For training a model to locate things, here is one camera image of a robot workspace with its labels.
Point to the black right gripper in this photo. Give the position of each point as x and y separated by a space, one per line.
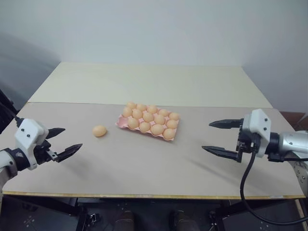
245 144

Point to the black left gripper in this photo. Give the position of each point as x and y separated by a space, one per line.
42 152

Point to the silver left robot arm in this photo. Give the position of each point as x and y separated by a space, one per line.
5 159

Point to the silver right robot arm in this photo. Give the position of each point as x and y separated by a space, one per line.
288 142

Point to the tan egg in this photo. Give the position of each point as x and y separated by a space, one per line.
131 104
133 122
127 111
174 116
168 134
159 119
157 129
99 131
141 107
137 113
163 112
152 109
171 124
145 127
147 117

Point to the pink egg carton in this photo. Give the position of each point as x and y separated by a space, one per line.
121 122

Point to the black background equipment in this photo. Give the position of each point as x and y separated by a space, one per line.
4 98

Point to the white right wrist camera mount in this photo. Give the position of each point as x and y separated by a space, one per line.
256 122

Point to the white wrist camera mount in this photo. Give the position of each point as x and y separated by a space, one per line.
256 122
28 131

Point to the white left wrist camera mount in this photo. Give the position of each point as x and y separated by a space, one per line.
28 131

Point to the black table frame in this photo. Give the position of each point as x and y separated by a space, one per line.
72 209

